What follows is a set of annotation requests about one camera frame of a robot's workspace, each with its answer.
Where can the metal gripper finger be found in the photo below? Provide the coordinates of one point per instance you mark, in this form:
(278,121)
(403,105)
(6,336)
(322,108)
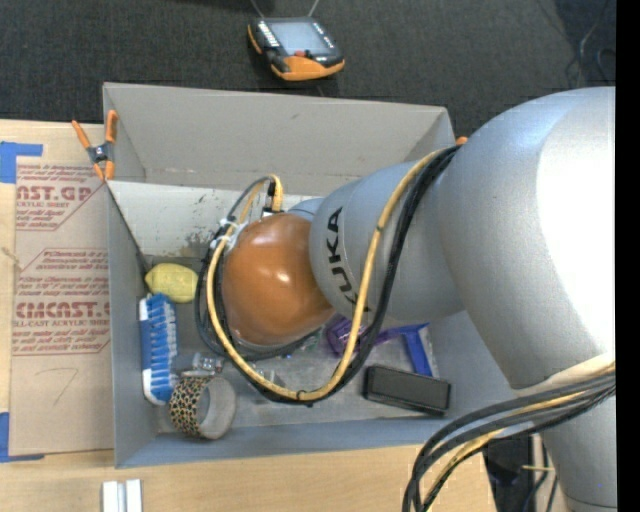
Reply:
(205,362)
(264,377)

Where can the brown cardboard board red print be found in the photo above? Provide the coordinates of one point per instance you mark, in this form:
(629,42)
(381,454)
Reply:
(60,390)

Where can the leopard print tape roll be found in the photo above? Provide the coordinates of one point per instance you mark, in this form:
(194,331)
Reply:
(186,405)

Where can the blue plastic razor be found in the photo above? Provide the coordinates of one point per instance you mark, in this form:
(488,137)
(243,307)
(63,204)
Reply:
(415,350)

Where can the grey metal bin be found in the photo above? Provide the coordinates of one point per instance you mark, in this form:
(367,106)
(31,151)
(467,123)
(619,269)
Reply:
(280,135)

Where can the yellow sponge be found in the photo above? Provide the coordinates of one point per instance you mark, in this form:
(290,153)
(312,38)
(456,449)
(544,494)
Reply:
(172,282)

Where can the blue and white brush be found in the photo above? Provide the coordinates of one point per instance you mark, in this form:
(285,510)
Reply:
(157,345)

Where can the purple plastic piece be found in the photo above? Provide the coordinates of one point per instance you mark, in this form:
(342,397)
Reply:
(339,334)

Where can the black flat block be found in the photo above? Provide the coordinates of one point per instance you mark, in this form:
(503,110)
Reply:
(407,391)

